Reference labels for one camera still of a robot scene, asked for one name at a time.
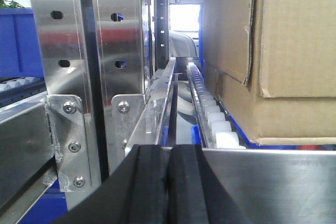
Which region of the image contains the brown cardboard carton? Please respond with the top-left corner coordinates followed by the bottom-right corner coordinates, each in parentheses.
top-left (203, 0), bottom-right (335, 145)

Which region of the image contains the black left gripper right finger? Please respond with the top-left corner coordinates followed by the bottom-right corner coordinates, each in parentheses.
top-left (167, 145), bottom-right (249, 223)

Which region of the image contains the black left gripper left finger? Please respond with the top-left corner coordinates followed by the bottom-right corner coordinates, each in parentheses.
top-left (54, 144), bottom-right (169, 224)

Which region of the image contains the blue plastic bin left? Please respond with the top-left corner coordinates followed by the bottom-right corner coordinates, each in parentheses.
top-left (1, 8), bottom-right (44, 78)

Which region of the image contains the blue bin under carton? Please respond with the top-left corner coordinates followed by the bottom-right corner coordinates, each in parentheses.
top-left (206, 112), bottom-right (335, 150)

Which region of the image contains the white roller track left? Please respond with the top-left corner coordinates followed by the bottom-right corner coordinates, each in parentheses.
top-left (1, 77), bottom-right (44, 92)

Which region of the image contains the white roller track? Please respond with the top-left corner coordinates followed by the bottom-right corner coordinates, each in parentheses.
top-left (185, 62), bottom-right (247, 149)
top-left (1, 77), bottom-right (44, 92)

